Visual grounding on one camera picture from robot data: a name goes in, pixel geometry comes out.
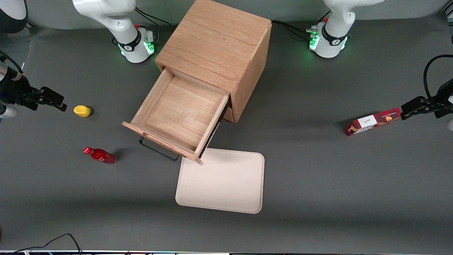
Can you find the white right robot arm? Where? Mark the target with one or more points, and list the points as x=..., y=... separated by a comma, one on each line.
x=106, y=10

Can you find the wooden oak cabinet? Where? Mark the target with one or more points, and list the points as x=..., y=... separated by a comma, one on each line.
x=216, y=39

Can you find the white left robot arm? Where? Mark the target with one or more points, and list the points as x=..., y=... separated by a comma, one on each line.
x=334, y=35

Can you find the red cookie box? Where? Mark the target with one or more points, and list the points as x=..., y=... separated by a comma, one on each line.
x=373, y=121

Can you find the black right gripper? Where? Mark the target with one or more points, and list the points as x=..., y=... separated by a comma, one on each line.
x=16, y=89

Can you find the beige plastic tray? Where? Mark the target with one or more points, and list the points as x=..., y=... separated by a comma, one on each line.
x=226, y=184

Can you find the red soda bottle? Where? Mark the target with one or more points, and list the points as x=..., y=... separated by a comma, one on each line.
x=101, y=156

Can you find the yellow lemon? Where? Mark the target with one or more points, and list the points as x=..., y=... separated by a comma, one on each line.
x=82, y=111

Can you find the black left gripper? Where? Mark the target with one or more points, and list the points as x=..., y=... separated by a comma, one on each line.
x=444, y=96

